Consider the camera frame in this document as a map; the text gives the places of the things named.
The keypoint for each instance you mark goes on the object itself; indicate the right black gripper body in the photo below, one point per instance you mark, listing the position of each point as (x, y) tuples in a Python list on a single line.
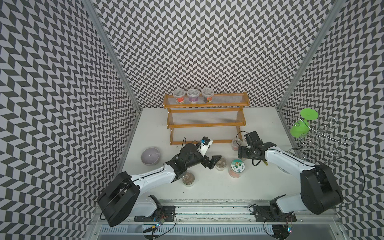
[(246, 152)]

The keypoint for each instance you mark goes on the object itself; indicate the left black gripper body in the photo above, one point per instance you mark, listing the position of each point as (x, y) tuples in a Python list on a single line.
[(198, 159)]

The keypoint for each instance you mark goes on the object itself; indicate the orange wooden tiered shelf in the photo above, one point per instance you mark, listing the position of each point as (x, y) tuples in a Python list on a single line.
[(225, 110)]

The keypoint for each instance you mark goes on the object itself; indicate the clear seed container red label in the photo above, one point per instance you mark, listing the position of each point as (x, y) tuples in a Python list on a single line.
[(179, 95)]

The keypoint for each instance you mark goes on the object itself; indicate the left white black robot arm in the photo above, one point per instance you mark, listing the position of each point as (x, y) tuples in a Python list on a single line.
[(125, 195)]

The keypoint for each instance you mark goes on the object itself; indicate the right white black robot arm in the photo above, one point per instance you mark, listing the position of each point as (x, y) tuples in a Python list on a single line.
[(319, 190)]

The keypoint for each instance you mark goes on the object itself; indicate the clear seed container beige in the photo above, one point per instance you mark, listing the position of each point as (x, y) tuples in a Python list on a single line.
[(221, 165)]

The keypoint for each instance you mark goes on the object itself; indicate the clear seed container front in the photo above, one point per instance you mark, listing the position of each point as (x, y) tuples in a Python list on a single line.
[(188, 179)]

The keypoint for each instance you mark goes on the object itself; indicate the pink jar floral lid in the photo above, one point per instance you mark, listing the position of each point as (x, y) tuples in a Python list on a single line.
[(236, 168)]

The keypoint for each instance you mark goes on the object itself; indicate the lilac stacked bowls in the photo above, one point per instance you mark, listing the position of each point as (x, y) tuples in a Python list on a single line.
[(150, 156)]

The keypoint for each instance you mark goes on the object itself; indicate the green plastic goblet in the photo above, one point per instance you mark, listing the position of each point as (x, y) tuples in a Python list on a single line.
[(302, 126)]

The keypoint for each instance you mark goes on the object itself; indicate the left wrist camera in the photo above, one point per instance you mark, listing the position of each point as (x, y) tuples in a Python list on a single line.
[(204, 145)]

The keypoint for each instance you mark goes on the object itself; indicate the aluminium front rail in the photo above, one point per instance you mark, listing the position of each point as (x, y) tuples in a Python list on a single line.
[(236, 211)]

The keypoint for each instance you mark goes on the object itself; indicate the silver wire cup rack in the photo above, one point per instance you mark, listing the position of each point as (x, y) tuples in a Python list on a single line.
[(318, 137)]

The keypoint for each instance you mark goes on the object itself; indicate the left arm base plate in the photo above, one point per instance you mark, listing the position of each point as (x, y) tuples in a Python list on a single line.
[(159, 213)]

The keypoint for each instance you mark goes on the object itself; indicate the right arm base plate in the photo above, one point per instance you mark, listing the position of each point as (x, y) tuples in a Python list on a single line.
[(272, 213)]

